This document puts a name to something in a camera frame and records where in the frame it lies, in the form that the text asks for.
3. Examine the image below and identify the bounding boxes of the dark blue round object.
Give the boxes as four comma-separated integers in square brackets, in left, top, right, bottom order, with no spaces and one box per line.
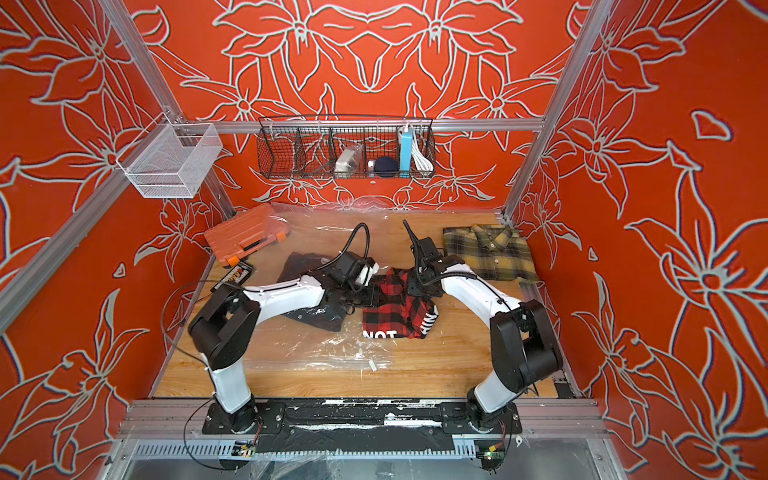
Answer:
[373,156,399,178]

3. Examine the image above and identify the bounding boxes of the clear plastic vacuum bag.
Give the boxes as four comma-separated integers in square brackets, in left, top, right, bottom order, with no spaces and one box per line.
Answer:
[244,204,465,373]

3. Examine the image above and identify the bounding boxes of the clear plastic wall bin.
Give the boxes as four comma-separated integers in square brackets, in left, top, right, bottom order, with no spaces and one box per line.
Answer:
[119,123,222,199]

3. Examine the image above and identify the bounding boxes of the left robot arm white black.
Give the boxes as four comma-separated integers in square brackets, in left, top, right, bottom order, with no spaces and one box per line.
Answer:
[188,267,377,432]

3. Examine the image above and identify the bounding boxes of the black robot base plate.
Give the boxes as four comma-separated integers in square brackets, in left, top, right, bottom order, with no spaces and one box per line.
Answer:
[201,398,522,450]

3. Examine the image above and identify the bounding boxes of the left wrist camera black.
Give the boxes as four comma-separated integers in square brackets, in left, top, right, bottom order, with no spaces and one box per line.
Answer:
[329,252,380,287]

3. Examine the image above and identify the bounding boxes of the black screwdriver bit holder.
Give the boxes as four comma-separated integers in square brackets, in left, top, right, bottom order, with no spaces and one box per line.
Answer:
[210,261,254,293]

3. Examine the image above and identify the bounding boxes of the grey bagged item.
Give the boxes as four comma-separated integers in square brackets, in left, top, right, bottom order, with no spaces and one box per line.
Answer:
[334,144,364,179]

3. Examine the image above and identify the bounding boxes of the white cable bundle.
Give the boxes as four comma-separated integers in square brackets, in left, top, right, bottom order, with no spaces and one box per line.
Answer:
[412,140,436,176]

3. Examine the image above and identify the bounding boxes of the red black plaid shirt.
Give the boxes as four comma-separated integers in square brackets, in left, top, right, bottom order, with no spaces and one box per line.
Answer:
[362,268,439,339]

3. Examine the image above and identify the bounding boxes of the orange tool case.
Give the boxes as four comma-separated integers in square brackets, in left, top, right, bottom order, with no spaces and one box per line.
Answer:
[204,204,290,267]

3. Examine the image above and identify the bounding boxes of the white cable duct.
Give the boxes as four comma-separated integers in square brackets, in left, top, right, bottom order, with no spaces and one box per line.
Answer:
[131,438,499,461]

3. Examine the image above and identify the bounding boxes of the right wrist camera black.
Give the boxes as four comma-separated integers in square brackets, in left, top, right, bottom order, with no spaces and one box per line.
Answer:
[413,237,443,270]

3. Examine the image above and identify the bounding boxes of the olive plaid shirt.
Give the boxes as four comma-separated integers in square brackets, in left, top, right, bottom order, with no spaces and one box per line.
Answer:
[443,224,539,283]

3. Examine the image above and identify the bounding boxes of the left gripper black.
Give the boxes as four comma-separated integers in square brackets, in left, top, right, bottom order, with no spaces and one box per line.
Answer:
[343,283,392,309]

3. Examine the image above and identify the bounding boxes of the light blue box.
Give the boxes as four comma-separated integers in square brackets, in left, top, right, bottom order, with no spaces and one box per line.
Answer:
[399,126,413,178]

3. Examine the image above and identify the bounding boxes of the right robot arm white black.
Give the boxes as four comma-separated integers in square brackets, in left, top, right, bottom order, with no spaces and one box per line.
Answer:
[408,255,563,431]

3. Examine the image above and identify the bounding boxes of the black wire wall basket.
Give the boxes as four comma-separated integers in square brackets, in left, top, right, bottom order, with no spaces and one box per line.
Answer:
[257,115,437,180]

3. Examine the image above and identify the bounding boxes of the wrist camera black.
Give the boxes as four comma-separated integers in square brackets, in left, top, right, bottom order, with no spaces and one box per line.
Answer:
[413,237,443,270]
[329,252,380,287]

